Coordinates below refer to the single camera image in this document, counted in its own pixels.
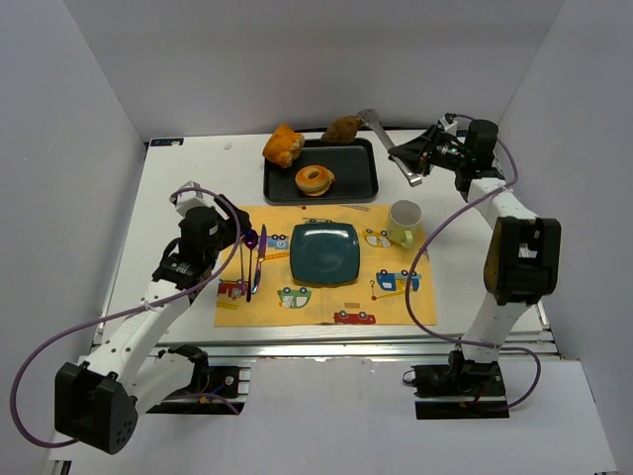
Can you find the orange bread roll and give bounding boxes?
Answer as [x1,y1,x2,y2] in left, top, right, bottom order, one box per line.
[262,124,306,168]

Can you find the metal serving tongs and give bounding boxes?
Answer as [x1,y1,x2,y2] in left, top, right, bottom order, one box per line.
[357,109,422,187]

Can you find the dark brown bread piece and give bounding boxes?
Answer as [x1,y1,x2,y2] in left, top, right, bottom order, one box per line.
[320,115,363,143]

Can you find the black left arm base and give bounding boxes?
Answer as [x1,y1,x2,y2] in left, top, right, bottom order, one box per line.
[147,361,250,416]

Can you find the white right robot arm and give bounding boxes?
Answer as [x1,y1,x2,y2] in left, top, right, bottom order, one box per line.
[389,113,562,366]

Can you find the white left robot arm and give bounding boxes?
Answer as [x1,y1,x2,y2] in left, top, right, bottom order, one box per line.
[54,189,252,454]

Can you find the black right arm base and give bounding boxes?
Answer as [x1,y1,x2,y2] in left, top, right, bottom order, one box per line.
[403,363,509,421]

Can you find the purple iridescent spoon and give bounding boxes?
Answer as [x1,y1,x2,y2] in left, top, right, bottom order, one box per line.
[243,229,259,303]

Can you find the iridescent table knife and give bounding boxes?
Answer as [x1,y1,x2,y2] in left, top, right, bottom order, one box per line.
[251,225,267,294]

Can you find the yellow vehicle print placemat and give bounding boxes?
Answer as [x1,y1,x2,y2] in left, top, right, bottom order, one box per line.
[214,205,436,328]

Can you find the bagel sandwich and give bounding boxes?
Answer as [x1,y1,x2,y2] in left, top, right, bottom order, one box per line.
[295,165,335,196]

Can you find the dark teal square plate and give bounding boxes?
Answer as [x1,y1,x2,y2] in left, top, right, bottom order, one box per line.
[290,222,361,287]

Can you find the pale yellow mug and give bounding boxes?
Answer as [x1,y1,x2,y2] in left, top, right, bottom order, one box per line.
[386,200,421,249]

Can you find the black baking tray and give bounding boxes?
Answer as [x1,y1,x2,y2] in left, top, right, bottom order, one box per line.
[263,139,379,206]

